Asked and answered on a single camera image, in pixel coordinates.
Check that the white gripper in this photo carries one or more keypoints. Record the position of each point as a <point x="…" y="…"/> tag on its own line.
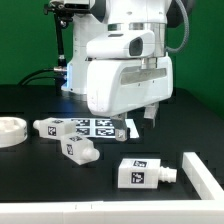
<point x="119" y="86"/>

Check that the white round stool seat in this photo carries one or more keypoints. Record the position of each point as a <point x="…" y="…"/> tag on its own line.
<point x="13" y="131"/>

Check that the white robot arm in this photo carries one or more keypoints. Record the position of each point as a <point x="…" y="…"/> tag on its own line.
<point x="118" y="16"/>

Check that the white L-shaped obstacle fence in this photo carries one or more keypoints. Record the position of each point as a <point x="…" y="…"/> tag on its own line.
<point x="208" y="209"/>

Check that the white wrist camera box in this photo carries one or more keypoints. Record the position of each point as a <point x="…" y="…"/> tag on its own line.
<point x="132" y="44"/>

